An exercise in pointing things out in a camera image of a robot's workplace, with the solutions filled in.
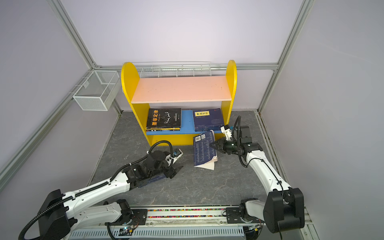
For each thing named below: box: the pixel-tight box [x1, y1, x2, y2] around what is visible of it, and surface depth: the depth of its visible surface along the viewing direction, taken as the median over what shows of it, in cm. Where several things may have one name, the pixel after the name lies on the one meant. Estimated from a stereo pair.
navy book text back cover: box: [193, 130, 218, 171], surface depth 80 cm
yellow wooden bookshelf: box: [121, 60, 238, 146], surface depth 80 cm
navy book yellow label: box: [192, 108, 224, 132], surface depth 93 cm
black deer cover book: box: [146, 108, 182, 128], surface depth 93 cm
